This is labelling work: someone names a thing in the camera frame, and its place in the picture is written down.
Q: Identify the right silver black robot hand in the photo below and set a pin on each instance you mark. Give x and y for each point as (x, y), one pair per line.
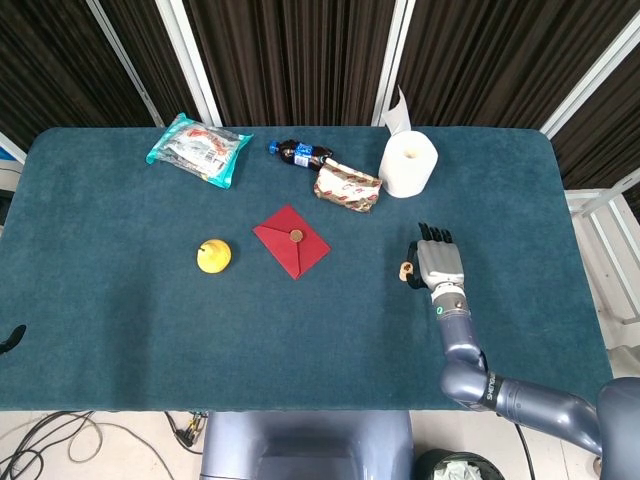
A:
(440, 260)

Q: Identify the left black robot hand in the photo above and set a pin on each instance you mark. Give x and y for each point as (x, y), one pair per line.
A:
(14, 338)

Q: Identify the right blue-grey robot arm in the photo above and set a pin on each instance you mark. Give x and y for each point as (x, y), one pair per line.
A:
(535, 400)

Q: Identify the white toilet paper roll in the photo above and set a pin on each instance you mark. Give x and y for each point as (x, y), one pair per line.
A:
(407, 170)

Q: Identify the teal blue table cloth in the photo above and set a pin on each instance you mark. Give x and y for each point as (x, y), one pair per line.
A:
(125, 325)

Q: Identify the beige red-printed paper wrapped package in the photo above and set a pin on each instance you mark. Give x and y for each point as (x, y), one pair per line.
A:
(347, 187)

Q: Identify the red envelope with gold seal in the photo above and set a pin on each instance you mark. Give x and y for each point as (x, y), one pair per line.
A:
(280, 235)

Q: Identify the small cola bottle blue cap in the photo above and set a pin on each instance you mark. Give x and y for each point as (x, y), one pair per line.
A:
(300, 154)

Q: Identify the black trash bin with bag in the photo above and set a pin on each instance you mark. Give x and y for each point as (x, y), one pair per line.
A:
(450, 467)

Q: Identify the yellow pear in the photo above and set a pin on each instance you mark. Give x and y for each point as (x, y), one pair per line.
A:
(214, 257)

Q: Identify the blue-grey robot torso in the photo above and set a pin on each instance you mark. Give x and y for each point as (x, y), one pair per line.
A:
(305, 445)

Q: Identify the dark pleated curtain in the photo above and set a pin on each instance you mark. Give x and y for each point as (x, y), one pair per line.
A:
(300, 60)

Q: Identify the teal clear snack bag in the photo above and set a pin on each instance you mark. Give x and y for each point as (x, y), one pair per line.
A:
(200, 150)

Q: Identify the white metal frame rack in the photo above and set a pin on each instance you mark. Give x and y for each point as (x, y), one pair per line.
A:
(582, 202)

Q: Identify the white partition post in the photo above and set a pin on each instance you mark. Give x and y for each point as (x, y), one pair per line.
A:
(190, 65)
(595, 80)
(397, 40)
(126, 65)

